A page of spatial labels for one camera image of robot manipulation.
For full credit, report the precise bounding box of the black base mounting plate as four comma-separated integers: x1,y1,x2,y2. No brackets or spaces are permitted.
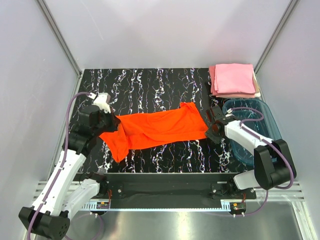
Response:
93,173,257,203

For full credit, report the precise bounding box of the folded salmon t-shirt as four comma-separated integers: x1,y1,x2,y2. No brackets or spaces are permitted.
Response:
208,64,257,98

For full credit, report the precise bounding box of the right aluminium frame post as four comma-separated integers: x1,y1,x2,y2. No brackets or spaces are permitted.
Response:
253,0,301,73

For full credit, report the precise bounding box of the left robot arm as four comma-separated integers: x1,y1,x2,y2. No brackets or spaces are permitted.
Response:
18,103,120,240

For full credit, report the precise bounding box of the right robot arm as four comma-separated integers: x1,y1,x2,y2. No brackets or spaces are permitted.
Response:
205,106,297,199

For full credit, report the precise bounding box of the folded pink t-shirt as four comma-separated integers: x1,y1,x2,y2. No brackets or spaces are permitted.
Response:
214,63,256,95

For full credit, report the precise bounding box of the aluminium rail front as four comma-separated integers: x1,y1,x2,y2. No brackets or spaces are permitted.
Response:
32,181,318,240

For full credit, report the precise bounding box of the aluminium frame post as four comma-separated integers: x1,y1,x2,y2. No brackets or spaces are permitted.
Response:
35,0,82,78
253,0,301,73

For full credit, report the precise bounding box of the slotted cable duct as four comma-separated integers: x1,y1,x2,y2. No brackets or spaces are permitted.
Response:
80,200,231,212

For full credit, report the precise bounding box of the orange t-shirt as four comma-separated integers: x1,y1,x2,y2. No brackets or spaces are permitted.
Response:
99,102,208,163

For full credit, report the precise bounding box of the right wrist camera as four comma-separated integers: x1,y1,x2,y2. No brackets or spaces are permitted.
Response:
225,112,237,121

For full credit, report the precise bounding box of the folded cream t-shirt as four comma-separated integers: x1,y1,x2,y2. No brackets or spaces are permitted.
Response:
217,71,261,99

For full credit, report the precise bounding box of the left aluminium frame post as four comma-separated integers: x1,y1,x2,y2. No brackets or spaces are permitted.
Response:
35,0,82,78

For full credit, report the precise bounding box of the blue transparent plastic bin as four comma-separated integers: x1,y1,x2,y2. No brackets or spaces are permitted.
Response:
222,98,282,166

